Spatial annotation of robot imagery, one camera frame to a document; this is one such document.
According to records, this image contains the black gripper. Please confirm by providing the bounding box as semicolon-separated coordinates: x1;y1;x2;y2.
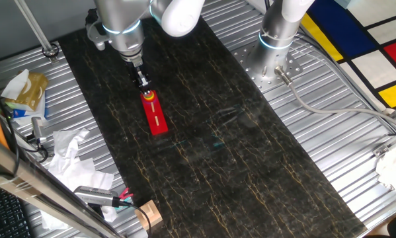
126;58;154;97

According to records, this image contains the red Hanoi base board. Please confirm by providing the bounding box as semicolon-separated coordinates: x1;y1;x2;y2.
139;89;169;136

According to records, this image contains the slotted wooden block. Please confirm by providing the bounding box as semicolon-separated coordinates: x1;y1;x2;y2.
134;200;164;231

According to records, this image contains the small crumpled white tissue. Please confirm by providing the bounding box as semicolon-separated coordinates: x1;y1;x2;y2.
48;128;91;173

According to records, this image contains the silver robot mounting plate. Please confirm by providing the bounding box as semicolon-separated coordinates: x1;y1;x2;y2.
232;41;304;93

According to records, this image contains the black marble pattern mat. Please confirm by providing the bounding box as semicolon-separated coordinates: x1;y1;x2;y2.
57;13;369;238

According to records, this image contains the red plastic clip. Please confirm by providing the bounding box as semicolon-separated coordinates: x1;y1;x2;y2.
118;187;134;201

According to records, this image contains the large crumpled white tissue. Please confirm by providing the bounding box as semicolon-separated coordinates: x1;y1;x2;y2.
40;158;116;231

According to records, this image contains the yellow tissue box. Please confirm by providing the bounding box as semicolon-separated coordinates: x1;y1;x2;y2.
5;71;50;112

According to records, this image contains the teal plastic clip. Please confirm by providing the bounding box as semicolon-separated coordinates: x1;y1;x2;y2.
116;196;134;210

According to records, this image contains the metal tripod pole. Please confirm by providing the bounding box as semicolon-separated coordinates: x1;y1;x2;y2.
14;0;60;64

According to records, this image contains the blue tissue pack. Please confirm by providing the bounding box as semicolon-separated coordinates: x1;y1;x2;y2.
11;94;48;122

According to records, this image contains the white tissue sheet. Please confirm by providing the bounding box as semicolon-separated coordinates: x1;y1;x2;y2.
1;68;30;100

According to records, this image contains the black keyboard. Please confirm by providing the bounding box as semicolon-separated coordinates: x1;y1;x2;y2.
0;180;32;238

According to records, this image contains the colourful Mondrian panel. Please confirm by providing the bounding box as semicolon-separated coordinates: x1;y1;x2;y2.
299;0;396;110

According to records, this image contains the large purple Hanoi ring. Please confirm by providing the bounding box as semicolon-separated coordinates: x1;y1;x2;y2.
141;91;157;104

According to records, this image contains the silver camera mount arm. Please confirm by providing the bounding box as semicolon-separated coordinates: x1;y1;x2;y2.
31;116;48;145

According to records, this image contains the black mount arm cable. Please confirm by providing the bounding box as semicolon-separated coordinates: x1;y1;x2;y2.
20;132;50;163

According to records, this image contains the silver ridged camera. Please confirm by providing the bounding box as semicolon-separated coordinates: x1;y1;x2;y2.
73;185;120;208

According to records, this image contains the black ridged camera cable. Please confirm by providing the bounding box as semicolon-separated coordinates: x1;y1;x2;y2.
118;197;152;234

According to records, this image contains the grey base cable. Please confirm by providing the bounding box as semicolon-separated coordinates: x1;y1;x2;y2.
274;65;396;130

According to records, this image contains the metal frame bar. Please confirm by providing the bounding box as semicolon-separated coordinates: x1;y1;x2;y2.
0;130;124;238

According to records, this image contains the aluminium profile rail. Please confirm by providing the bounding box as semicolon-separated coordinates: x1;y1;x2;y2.
372;99;396;159

